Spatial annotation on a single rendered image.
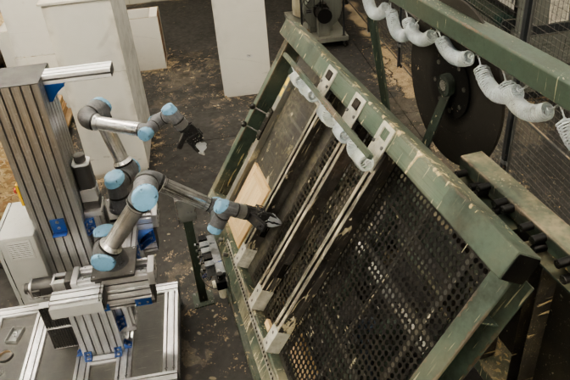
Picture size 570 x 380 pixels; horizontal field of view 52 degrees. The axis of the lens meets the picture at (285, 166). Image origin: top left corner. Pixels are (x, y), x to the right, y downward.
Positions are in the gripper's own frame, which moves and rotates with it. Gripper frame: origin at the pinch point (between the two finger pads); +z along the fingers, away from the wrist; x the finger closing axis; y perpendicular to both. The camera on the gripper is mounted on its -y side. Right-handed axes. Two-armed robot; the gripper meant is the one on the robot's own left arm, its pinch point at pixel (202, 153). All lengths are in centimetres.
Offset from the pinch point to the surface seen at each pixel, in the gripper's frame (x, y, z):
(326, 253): -104, 49, 19
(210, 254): -19, -31, 50
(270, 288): -80, 9, 42
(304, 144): -42, 58, 4
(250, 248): -48, 3, 39
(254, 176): -5.9, 17.5, 27.2
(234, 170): 28.8, -0.7, 36.2
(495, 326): -174, 95, 16
